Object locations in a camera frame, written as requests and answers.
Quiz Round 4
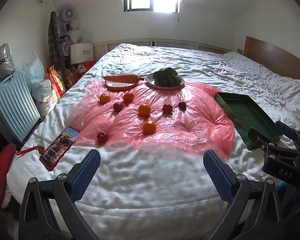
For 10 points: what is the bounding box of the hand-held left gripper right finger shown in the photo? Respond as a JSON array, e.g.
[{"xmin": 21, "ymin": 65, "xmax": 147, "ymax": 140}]
[{"xmin": 203, "ymin": 149, "xmax": 288, "ymax": 240}]

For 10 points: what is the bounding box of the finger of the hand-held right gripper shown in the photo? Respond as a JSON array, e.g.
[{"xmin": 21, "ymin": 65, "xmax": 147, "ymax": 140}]
[
  {"xmin": 274, "ymin": 120, "xmax": 300, "ymax": 153},
  {"xmin": 248, "ymin": 128, "xmax": 300, "ymax": 156}
]

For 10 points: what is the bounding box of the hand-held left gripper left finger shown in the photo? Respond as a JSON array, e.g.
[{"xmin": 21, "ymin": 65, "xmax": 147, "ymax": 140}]
[{"xmin": 18, "ymin": 149, "xmax": 101, "ymax": 240}]

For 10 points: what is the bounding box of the green rectangular tray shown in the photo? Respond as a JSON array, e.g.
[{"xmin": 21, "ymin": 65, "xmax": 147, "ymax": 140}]
[{"xmin": 214, "ymin": 92, "xmax": 283, "ymax": 151}]

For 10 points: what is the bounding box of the person's right hand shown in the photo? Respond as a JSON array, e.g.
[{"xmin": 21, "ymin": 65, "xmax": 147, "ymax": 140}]
[{"xmin": 277, "ymin": 182, "xmax": 300, "ymax": 230}]

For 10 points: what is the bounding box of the smartphone in red case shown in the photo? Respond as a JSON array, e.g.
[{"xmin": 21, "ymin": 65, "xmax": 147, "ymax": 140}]
[{"xmin": 39, "ymin": 126, "xmax": 81, "ymax": 172}]

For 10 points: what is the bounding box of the pink plastic sheet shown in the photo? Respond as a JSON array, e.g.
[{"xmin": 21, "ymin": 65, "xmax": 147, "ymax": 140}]
[{"xmin": 74, "ymin": 79, "xmax": 237, "ymax": 159}]

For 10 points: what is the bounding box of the wooden bed headboard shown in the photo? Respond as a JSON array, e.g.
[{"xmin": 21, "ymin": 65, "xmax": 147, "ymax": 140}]
[{"xmin": 243, "ymin": 36, "xmax": 300, "ymax": 84}]

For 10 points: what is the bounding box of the red cloth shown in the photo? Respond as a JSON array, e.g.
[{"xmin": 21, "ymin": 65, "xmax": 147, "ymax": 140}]
[{"xmin": 0, "ymin": 143, "xmax": 17, "ymax": 203}]

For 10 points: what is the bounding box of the orange rimmed plate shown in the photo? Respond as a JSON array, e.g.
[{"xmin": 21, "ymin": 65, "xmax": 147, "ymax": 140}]
[{"xmin": 104, "ymin": 79, "xmax": 138, "ymax": 91}]

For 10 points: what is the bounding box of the cooking oil bottle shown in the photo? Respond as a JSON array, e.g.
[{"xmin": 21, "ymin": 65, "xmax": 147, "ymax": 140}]
[{"xmin": 64, "ymin": 70, "xmax": 78, "ymax": 87}]

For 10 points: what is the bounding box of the orange red rice bag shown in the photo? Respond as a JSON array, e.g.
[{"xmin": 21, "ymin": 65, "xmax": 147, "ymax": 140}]
[{"xmin": 47, "ymin": 65, "xmax": 66, "ymax": 98}]

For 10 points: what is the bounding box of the light blue suitcase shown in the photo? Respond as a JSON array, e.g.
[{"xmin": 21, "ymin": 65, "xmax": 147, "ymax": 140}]
[{"xmin": 0, "ymin": 70, "xmax": 44, "ymax": 144}]

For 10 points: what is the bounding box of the carrot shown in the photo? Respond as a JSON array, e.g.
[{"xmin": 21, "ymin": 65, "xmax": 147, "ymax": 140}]
[{"xmin": 102, "ymin": 74, "xmax": 145, "ymax": 83}]

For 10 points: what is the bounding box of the red box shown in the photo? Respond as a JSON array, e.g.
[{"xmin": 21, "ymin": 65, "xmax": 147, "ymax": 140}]
[{"xmin": 76, "ymin": 60, "xmax": 95, "ymax": 75}]

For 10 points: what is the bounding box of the white plate green rim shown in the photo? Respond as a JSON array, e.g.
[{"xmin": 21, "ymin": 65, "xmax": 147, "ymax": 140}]
[{"xmin": 145, "ymin": 74, "xmax": 185, "ymax": 90}]

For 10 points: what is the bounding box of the spinach bunch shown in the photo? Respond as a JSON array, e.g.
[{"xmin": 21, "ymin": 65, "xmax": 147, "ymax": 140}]
[{"xmin": 153, "ymin": 67, "xmax": 179, "ymax": 87}]

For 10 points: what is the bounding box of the clear bluish plastic bag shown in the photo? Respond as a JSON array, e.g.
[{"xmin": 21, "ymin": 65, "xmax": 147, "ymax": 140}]
[{"xmin": 22, "ymin": 52, "xmax": 46, "ymax": 85}]

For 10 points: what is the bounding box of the white paper bag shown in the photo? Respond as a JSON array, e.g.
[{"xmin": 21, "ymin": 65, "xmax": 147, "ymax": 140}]
[{"xmin": 70, "ymin": 42, "xmax": 94, "ymax": 64}]

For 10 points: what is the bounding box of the small purple fan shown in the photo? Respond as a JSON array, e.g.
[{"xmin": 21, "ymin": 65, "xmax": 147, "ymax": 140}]
[{"xmin": 60, "ymin": 41, "xmax": 72, "ymax": 55}]

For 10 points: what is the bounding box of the plaid scarf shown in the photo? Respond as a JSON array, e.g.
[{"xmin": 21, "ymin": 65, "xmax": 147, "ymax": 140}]
[{"xmin": 48, "ymin": 11, "xmax": 66, "ymax": 68}]

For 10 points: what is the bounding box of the white panelled ledge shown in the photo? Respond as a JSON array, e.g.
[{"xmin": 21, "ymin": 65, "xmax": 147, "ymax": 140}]
[{"xmin": 93, "ymin": 38, "xmax": 232, "ymax": 53}]

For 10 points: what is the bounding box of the white printed plastic bag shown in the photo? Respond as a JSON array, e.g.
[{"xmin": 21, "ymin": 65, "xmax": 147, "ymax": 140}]
[{"xmin": 0, "ymin": 43, "xmax": 17, "ymax": 85}]

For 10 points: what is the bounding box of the crumpled clear plastic bag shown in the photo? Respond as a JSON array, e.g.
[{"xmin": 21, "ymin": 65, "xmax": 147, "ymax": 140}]
[{"xmin": 69, "ymin": 20, "xmax": 83, "ymax": 43}]

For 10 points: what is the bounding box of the white standing fan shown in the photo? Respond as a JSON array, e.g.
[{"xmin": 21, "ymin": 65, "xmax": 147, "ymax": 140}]
[{"xmin": 61, "ymin": 7, "xmax": 76, "ymax": 22}]

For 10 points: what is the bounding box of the white coat rack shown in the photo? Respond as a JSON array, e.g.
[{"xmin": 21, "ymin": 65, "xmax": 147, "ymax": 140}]
[{"xmin": 43, "ymin": 0, "xmax": 60, "ymax": 43}]

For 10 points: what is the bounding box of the red phone strap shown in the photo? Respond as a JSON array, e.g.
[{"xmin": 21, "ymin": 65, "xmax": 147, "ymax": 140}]
[{"xmin": 16, "ymin": 145, "xmax": 44, "ymax": 157}]

